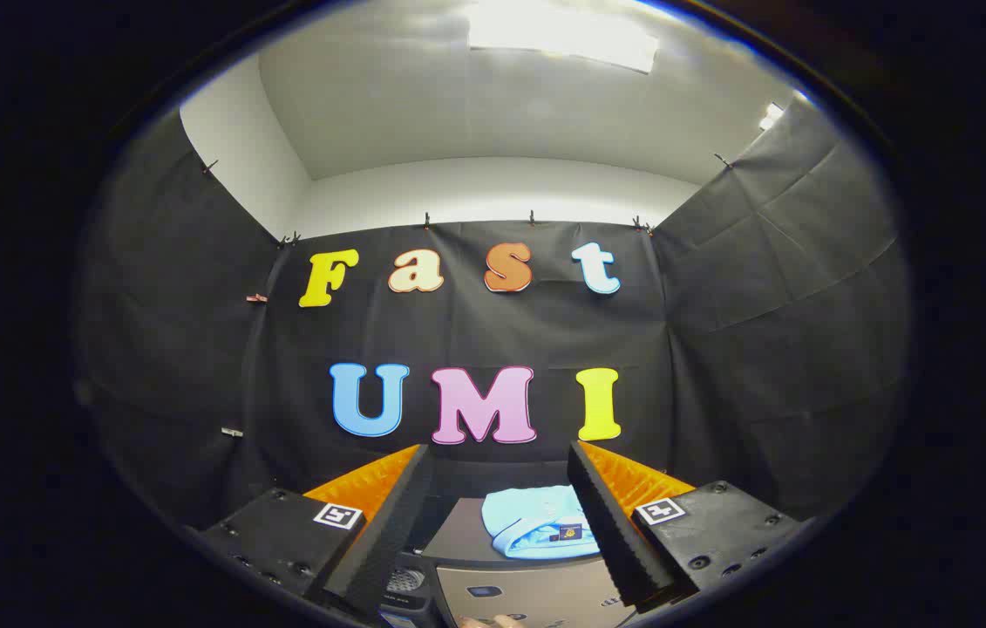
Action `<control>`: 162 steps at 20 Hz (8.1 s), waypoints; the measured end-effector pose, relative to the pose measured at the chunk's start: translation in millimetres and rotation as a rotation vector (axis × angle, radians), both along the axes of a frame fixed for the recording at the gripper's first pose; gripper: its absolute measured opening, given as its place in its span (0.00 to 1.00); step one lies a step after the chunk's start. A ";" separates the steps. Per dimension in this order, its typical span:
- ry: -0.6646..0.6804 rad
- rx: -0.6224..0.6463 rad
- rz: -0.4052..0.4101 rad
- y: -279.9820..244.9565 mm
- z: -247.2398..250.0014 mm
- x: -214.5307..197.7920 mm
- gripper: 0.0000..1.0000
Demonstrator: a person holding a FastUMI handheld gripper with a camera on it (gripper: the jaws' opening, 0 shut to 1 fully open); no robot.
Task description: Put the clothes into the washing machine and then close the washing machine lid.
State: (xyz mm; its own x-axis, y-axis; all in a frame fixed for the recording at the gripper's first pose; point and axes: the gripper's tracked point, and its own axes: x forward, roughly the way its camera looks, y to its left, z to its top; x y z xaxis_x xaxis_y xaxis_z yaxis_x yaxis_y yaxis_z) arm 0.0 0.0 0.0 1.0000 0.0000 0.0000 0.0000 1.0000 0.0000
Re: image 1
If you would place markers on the light blue shirt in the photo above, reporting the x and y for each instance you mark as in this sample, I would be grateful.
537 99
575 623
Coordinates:
527 519

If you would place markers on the row of small black clips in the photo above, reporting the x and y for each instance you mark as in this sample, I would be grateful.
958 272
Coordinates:
427 221

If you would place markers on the black backdrop cloth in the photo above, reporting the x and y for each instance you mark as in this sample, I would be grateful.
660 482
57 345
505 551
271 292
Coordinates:
475 336

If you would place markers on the grey cabinet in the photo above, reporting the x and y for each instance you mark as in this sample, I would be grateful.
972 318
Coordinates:
536 595

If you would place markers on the ceiling light panel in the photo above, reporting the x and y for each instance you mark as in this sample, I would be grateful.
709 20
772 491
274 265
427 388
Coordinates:
771 116

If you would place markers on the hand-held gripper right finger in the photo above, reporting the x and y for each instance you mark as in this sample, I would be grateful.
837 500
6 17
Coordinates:
606 523

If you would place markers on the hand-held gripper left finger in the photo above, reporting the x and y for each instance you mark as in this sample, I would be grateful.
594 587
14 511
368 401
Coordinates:
392 523

